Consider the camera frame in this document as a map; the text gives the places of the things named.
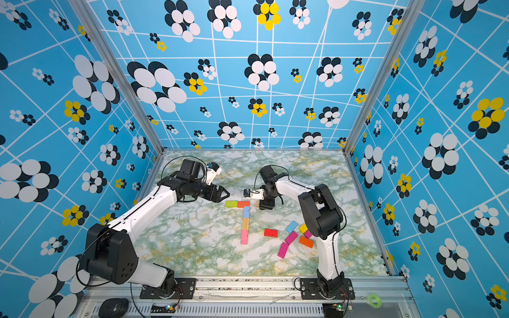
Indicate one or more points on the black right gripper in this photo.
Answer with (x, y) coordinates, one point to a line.
(265, 205)

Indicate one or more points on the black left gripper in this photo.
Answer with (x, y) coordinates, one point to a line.
(212, 196)

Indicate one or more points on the green block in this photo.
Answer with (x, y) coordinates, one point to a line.
(231, 204)

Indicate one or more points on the orange-red block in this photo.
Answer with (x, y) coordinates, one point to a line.
(242, 204)

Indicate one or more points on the red block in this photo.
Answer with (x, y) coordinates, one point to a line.
(273, 233)

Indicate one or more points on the pink block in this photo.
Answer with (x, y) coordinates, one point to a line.
(244, 237)

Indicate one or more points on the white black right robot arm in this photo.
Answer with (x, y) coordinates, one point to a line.
(322, 215)

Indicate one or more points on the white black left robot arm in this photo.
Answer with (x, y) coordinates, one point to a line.
(110, 253)

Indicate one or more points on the small light blue block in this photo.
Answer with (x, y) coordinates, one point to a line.
(292, 226)

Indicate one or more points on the magenta block middle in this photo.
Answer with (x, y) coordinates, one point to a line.
(291, 238)

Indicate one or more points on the yellow block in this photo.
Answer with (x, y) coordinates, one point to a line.
(303, 229)

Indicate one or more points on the orange block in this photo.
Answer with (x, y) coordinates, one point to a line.
(306, 242)

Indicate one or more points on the magenta block lower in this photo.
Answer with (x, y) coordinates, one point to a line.
(283, 250)

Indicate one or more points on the green tape roll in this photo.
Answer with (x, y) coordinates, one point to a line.
(374, 301)

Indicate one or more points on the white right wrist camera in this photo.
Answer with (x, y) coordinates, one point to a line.
(254, 194)

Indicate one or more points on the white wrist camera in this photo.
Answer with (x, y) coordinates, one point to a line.
(213, 169)
(254, 194)

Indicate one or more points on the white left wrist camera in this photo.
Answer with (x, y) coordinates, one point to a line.
(213, 169)

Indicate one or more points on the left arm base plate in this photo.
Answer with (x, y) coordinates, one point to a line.
(179, 288)

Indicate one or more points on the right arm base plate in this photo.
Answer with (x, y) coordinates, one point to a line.
(317, 289)

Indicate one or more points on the aluminium frame post left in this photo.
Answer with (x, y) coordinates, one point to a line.
(85, 15)

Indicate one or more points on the aluminium frame post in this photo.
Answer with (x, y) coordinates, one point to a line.
(85, 15)
(410, 16)

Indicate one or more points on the aluminium frame post right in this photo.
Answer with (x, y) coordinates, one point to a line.
(410, 16)

